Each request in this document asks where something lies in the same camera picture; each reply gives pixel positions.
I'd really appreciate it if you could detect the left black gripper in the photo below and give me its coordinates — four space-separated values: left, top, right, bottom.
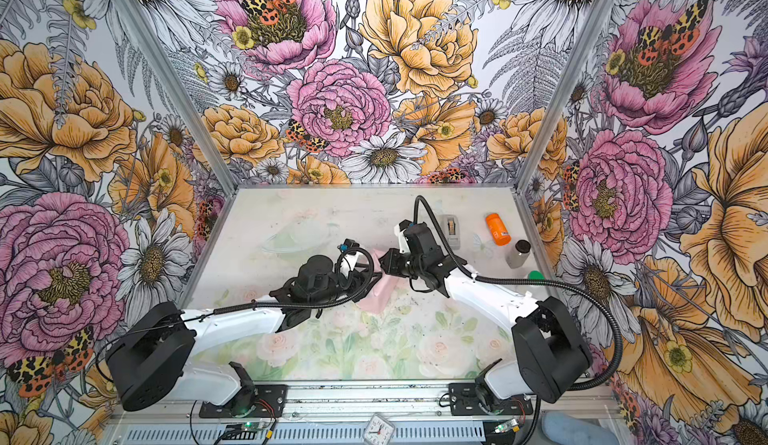
312 264 383 306

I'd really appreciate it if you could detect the purple wrapping paper sheet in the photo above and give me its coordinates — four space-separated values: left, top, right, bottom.
356 248 401 314

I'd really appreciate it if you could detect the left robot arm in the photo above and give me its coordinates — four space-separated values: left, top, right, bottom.
105 272 382 417

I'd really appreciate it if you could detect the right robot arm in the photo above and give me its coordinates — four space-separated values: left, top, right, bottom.
379 248 592 410

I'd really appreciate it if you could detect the grey tape dispenser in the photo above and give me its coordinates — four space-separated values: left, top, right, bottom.
441 214 461 250

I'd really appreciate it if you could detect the orange bottle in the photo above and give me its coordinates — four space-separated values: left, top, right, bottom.
485 213 511 247

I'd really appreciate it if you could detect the clear bottle black cap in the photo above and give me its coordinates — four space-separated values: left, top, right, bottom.
505 239 531 269

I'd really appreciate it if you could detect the white bottle green cap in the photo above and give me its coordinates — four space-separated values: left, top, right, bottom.
527 270 545 281

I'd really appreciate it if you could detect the small white clock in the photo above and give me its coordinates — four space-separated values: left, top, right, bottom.
363 414 396 445

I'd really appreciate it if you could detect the blue grey cloth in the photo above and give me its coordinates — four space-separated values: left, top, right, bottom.
540 411 620 445

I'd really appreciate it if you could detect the right black corrugated cable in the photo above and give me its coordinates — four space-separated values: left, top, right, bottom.
412 195 624 445

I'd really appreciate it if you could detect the left black cable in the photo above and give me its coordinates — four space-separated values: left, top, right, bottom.
92 239 384 386

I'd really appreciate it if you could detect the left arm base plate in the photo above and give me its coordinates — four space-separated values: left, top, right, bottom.
198 384 289 419

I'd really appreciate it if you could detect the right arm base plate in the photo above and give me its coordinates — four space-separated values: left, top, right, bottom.
447 382 534 417

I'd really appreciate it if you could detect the aluminium front rail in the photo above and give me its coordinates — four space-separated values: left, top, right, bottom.
107 378 619 425

